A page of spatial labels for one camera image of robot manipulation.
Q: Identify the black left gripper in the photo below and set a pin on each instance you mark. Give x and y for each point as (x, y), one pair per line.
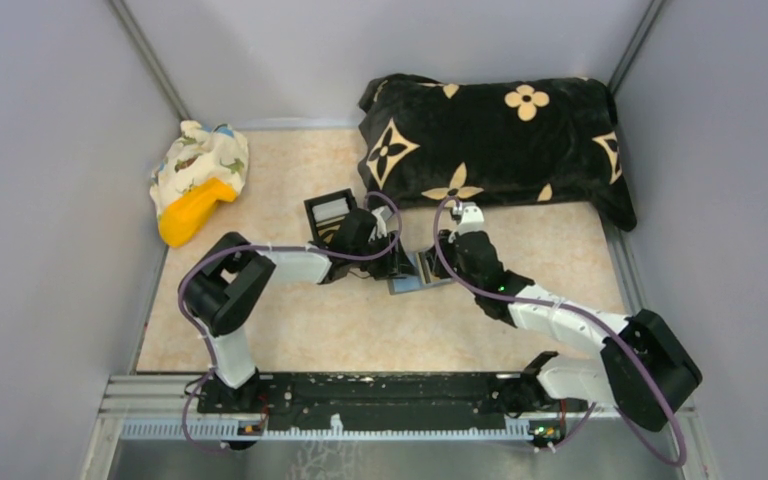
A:
(396, 264)

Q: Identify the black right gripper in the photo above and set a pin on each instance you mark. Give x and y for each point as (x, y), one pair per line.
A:
(450, 243)

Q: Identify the black compartment tray box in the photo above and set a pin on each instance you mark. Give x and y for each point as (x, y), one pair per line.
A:
(325, 213)

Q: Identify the grey card holder wallet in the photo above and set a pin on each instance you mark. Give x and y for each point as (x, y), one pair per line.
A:
(425, 275)

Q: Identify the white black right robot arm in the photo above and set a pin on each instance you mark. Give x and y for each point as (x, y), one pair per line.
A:
(631, 362)

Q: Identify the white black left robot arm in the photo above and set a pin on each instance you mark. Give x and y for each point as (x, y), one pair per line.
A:
(220, 292)

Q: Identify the black floral pillow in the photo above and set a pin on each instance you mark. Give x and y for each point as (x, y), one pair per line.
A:
(529, 142)

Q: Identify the yellow cloth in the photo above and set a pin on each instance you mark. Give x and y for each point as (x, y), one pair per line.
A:
(186, 216)

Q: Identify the dinosaur print cloth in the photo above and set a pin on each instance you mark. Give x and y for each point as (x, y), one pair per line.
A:
(197, 156)

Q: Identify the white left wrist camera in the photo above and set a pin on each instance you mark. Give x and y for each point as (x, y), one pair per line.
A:
(381, 215)

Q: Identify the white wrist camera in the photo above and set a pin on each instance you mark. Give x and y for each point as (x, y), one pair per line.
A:
(468, 218)
(381, 215)

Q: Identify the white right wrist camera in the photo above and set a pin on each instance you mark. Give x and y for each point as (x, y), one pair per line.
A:
(468, 218)

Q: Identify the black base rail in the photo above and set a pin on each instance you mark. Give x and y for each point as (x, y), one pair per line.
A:
(423, 402)

